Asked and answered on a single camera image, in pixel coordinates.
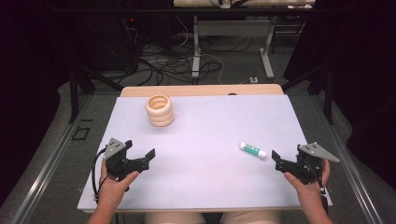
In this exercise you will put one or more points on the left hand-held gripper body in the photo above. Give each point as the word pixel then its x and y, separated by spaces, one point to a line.
pixel 116 161

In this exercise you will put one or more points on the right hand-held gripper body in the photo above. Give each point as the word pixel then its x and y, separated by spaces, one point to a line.
pixel 308 161

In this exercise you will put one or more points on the white green glue stick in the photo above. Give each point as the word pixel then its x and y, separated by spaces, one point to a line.
pixel 252 150

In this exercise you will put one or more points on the cream ribbed pen holder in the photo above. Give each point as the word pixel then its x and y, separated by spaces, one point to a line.
pixel 159 111

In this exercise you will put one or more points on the person's left hand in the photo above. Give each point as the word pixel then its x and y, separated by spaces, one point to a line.
pixel 112 189

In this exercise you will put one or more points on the person's right hand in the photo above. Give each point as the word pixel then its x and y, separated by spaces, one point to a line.
pixel 306 191

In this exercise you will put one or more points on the white table mat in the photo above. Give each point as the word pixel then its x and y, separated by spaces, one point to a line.
pixel 202 161

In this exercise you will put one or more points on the person's right thigh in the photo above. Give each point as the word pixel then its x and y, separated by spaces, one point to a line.
pixel 250 218

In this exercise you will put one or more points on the person's thigh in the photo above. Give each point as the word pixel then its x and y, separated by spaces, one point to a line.
pixel 174 218
pixel 250 218

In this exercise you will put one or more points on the person's left thigh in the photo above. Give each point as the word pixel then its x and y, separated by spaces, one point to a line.
pixel 174 218

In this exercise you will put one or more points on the black metal stand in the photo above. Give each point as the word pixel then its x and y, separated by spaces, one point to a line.
pixel 74 90
pixel 327 90

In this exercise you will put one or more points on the white power plug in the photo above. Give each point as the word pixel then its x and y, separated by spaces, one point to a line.
pixel 253 80

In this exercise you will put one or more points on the light wooden table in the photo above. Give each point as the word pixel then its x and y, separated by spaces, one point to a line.
pixel 202 90

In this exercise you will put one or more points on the black computer tower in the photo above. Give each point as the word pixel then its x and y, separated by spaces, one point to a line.
pixel 106 40

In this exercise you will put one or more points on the grey floor rail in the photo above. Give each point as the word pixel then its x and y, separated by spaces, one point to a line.
pixel 46 168
pixel 348 161

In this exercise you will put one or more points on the grey metal desk frame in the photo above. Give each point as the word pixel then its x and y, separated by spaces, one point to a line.
pixel 230 28

